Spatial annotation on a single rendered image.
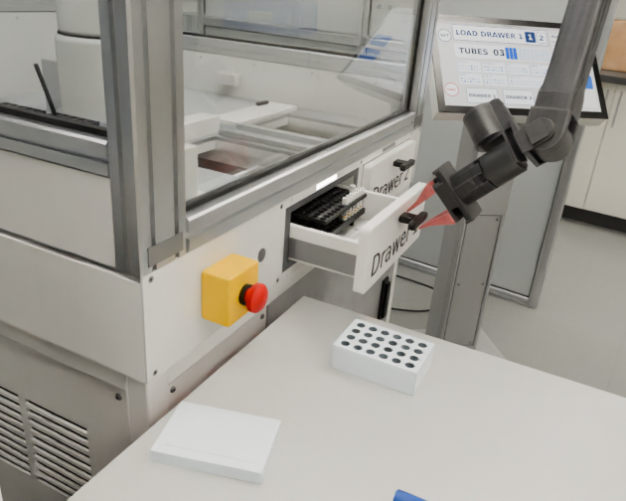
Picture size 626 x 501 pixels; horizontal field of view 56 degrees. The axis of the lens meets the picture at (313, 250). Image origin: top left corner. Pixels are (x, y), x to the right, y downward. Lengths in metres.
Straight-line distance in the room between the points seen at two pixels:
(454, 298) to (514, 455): 1.32
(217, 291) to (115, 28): 0.33
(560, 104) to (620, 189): 3.02
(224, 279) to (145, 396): 0.17
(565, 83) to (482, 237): 1.09
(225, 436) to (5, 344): 0.39
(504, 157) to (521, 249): 1.83
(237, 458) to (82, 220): 0.32
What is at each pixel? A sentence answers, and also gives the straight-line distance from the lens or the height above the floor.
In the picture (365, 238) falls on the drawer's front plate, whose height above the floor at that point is 0.91.
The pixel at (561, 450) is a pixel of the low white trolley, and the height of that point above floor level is 0.76.
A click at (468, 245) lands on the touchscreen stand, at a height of 0.52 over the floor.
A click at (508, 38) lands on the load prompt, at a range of 1.89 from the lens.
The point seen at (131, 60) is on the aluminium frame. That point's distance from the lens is 0.61.
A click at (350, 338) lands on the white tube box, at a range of 0.86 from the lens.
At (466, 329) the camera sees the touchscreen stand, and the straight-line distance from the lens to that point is 2.15.
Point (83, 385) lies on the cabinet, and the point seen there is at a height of 0.74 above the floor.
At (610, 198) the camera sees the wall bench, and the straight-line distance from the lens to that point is 3.98.
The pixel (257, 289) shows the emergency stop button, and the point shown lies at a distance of 0.76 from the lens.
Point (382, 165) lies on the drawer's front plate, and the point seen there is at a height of 0.92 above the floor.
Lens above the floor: 1.26
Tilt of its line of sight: 24 degrees down
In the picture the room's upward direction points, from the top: 5 degrees clockwise
